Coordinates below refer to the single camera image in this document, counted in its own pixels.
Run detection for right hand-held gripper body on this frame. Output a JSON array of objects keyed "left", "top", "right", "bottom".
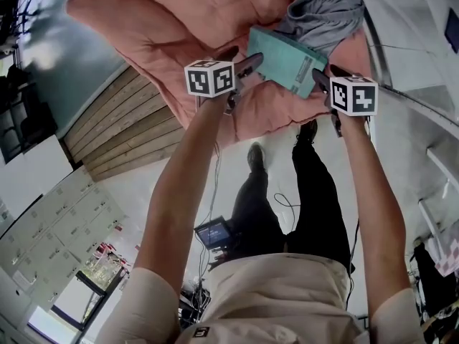
[{"left": 323, "top": 74, "right": 379, "bottom": 138}]

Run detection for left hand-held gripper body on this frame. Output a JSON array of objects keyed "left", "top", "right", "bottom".
[{"left": 184, "top": 59, "right": 252, "bottom": 116}]

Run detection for teal book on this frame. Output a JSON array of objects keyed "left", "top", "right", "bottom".
[{"left": 246, "top": 27, "right": 329, "bottom": 100}]

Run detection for pink cushioned seat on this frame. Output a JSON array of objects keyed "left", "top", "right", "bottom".
[{"left": 65, "top": 0, "right": 374, "bottom": 145}]

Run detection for person's right forearm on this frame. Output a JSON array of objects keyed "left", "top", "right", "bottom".
[{"left": 336, "top": 113, "right": 414, "bottom": 317}]

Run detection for person's left forearm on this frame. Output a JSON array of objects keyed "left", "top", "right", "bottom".
[{"left": 133, "top": 94, "right": 231, "bottom": 297}]

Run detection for person's right black shoe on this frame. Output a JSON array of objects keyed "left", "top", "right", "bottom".
[{"left": 295, "top": 118, "right": 319, "bottom": 147}]

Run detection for person's black shoe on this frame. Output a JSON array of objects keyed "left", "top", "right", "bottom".
[
  {"left": 295, "top": 118, "right": 319, "bottom": 147},
  {"left": 247, "top": 142, "right": 267, "bottom": 174}
]

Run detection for grey cloth garment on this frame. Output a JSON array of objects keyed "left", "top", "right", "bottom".
[{"left": 275, "top": 0, "right": 366, "bottom": 59}]

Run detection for person's left black shoe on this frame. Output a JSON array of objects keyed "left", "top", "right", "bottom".
[{"left": 247, "top": 142, "right": 267, "bottom": 174}]

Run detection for wooden plank panel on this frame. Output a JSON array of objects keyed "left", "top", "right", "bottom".
[{"left": 62, "top": 65, "right": 186, "bottom": 183}]

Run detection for dark blue panel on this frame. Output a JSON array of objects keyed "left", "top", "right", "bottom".
[{"left": 443, "top": 6, "right": 459, "bottom": 54}]

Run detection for person's black trousers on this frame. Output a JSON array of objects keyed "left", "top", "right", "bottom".
[{"left": 230, "top": 140, "right": 356, "bottom": 276}]

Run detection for small black screen device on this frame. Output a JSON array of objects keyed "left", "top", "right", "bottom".
[{"left": 194, "top": 216, "right": 235, "bottom": 251}]

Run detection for black hanging clothing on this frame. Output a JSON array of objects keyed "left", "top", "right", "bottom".
[{"left": 411, "top": 241, "right": 459, "bottom": 322}]

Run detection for person's beige shirt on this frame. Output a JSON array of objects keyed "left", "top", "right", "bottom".
[{"left": 95, "top": 252, "right": 427, "bottom": 344}]

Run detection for white locker cabinet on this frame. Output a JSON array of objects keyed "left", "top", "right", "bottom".
[{"left": 0, "top": 166, "right": 127, "bottom": 313}]

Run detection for white metal frame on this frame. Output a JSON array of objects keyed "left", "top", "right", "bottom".
[{"left": 357, "top": 0, "right": 459, "bottom": 243}]

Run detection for thin white cable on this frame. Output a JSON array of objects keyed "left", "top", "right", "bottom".
[{"left": 207, "top": 140, "right": 222, "bottom": 224}]

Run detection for black looped cable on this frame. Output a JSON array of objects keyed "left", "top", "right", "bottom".
[{"left": 273, "top": 192, "right": 298, "bottom": 226}]

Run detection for long black cable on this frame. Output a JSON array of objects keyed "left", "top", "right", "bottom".
[{"left": 344, "top": 219, "right": 360, "bottom": 312}]

